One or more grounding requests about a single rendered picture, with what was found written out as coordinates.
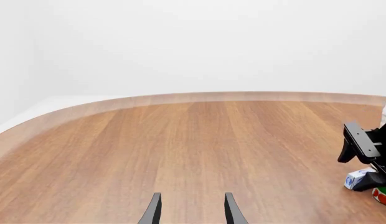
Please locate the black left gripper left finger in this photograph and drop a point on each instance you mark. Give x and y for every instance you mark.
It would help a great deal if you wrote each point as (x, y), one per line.
(151, 212)

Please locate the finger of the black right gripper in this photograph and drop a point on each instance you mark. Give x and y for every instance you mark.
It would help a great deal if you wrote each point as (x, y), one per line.
(375, 180)
(346, 152)

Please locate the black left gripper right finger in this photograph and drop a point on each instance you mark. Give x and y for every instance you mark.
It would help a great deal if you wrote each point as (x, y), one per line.
(232, 212)

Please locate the white and blue food box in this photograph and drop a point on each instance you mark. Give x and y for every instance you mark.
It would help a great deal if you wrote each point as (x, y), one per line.
(352, 180)

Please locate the red and green printed tin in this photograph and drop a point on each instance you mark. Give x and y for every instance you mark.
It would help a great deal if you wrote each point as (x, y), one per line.
(384, 198)

